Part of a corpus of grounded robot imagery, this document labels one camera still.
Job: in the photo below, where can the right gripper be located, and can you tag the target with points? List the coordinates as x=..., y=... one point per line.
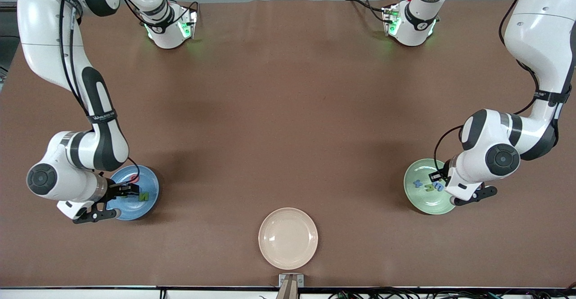
x=115, y=189

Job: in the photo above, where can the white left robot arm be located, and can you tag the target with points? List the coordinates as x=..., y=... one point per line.
x=540, y=29

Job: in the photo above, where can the green letter N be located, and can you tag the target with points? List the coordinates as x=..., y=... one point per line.
x=144, y=196

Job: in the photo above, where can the blue letter m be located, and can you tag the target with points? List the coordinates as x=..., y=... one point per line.
x=440, y=188

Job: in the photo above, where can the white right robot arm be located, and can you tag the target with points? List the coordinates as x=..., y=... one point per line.
x=45, y=29

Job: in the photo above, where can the green plate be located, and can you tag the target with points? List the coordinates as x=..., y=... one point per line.
x=427, y=202

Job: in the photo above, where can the white table edge rail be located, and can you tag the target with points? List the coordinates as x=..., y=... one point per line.
x=90, y=293

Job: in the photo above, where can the brown table mat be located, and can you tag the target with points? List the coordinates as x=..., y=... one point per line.
x=288, y=87

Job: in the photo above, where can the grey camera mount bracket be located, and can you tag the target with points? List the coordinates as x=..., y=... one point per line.
x=290, y=282

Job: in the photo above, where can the green letter u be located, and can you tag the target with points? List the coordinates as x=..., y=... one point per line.
x=429, y=188

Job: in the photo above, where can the blue plate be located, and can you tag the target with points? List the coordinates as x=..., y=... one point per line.
x=135, y=210

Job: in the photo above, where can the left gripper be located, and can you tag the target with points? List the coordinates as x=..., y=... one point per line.
x=444, y=173

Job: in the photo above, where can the beige plate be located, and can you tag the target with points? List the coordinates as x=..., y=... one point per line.
x=288, y=238

